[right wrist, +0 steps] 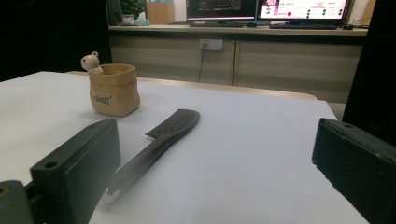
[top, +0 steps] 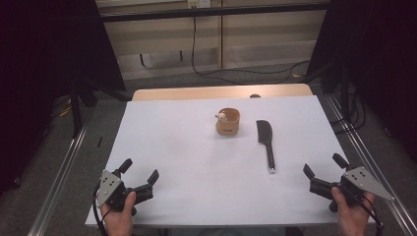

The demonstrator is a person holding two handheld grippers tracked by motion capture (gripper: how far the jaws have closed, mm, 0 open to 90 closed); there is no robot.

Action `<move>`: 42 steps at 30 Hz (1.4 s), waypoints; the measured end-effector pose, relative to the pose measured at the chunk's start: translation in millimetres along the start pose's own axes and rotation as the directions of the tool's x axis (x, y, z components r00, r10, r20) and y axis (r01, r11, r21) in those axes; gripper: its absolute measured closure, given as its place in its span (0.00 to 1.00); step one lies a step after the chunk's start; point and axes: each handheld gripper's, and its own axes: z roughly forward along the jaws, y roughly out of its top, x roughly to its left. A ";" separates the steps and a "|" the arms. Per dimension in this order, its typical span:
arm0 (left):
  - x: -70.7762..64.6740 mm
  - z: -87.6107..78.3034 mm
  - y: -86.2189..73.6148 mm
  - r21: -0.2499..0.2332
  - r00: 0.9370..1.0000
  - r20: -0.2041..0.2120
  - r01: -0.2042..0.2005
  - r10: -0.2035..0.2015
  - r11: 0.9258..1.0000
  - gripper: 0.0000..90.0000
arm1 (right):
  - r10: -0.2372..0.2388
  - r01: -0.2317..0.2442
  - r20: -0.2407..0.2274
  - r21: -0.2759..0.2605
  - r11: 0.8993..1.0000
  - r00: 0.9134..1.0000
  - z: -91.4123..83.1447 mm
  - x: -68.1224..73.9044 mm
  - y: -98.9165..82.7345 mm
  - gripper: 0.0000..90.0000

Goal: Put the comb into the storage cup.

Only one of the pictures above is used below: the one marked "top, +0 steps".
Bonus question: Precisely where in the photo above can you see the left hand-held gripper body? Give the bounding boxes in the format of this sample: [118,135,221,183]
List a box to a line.
[95,167,155,217]

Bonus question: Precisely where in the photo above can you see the metal floor rail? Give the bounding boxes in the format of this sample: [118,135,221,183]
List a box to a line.
[27,109,96,236]
[324,93,417,236]

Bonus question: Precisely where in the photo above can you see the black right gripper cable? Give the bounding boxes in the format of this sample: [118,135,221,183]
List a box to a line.
[345,188,386,236]

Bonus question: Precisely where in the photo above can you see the black horizontal bar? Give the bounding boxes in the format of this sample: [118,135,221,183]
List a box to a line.
[97,2,330,24]

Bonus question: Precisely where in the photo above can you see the bundle of black floor cables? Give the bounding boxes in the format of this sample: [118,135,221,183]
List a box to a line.
[329,92,368,135]

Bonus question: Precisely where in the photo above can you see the black curtain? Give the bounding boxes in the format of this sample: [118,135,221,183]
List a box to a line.
[307,0,417,162]
[0,0,128,198]

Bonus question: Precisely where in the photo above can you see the person's right hand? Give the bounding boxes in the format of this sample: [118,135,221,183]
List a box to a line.
[330,186,377,236]

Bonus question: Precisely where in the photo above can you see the wooden table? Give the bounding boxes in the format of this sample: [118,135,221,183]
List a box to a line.
[131,83,314,102]

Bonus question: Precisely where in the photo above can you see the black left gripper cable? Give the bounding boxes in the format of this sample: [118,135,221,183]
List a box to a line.
[91,182,111,236]

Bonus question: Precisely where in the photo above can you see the white wall socket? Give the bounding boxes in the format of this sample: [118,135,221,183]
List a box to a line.
[187,0,212,10]

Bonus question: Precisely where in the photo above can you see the person's left hand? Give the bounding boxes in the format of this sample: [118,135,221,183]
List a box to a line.
[99,191,138,236]

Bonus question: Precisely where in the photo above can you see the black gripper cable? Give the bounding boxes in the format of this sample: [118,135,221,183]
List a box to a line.
[345,188,386,236]
[91,182,111,236]

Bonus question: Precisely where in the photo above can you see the wooden cup with small figure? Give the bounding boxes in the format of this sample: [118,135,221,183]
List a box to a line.
[214,107,241,137]

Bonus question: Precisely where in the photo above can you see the long black floor cable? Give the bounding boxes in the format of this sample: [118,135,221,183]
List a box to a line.
[191,5,312,86]

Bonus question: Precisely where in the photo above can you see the white table cover sheet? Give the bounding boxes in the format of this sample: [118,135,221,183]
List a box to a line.
[85,94,376,228]

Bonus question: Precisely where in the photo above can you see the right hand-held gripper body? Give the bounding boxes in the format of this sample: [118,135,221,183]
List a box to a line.
[309,165,396,213]

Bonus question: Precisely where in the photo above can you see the black metal stand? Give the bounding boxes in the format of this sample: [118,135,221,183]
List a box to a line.
[70,76,133,140]
[303,61,352,121]

